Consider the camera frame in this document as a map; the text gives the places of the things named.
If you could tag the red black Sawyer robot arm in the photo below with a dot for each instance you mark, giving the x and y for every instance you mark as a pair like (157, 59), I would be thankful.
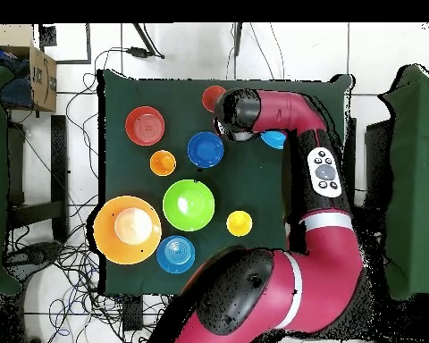
(321, 264)

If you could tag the large green bowl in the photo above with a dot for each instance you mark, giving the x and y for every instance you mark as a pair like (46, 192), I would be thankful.
(188, 205)

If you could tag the dark green tablecloth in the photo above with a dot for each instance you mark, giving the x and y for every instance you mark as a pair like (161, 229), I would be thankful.
(250, 178)

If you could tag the dark blue bowl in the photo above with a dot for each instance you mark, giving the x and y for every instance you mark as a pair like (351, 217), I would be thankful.
(205, 150)

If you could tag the yellow ribbed plastic cup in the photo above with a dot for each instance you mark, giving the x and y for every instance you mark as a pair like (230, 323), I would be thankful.
(239, 223)

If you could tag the orange ribbed plastic cup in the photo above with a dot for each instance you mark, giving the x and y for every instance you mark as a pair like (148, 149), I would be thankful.
(163, 163)

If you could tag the small light blue bowl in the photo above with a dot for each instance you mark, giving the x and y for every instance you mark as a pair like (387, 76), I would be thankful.
(175, 254)

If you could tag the large light blue bowl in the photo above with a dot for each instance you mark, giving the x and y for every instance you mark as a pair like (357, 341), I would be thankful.
(273, 139)

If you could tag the red plastic cup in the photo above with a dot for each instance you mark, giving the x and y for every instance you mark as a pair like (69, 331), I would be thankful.
(210, 98)

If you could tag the red plastic bowl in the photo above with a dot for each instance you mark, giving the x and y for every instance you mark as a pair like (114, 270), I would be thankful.
(144, 125)

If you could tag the large yellow bowl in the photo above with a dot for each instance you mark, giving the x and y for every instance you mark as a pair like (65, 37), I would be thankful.
(127, 230)

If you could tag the black power adapter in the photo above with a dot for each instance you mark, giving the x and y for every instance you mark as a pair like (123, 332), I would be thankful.
(137, 52)

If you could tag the cardboard box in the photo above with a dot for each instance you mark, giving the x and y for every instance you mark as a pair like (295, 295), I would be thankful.
(43, 82)

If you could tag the dark blue bag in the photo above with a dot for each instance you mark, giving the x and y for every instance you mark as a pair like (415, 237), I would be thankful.
(16, 93)

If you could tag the dark grey pedestal leg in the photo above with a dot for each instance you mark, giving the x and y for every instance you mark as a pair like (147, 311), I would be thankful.
(35, 255)

